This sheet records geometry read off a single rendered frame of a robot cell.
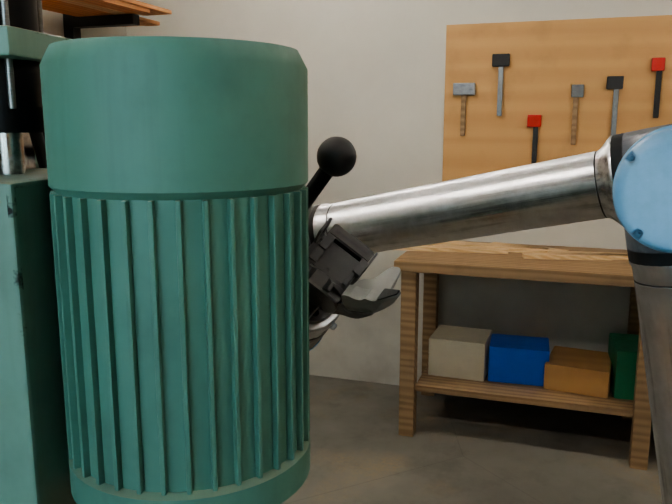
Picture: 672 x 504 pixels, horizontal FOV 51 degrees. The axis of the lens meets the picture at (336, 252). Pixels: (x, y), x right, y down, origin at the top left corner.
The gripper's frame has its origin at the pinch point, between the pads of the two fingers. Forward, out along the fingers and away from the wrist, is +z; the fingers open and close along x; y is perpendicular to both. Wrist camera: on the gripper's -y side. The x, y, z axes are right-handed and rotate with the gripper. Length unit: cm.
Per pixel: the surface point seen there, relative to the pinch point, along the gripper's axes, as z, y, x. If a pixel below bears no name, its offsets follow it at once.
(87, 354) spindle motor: 17.0, -24.3, -7.3
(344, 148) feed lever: 12.8, 2.2, -4.3
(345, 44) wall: -233, 208, -78
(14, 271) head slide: 17.3, -23.1, -14.4
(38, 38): 19.9, -10.3, -24.4
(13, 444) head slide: 10.7, -31.1, -8.2
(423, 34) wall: -211, 226, -46
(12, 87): 18.7, -13.9, -23.5
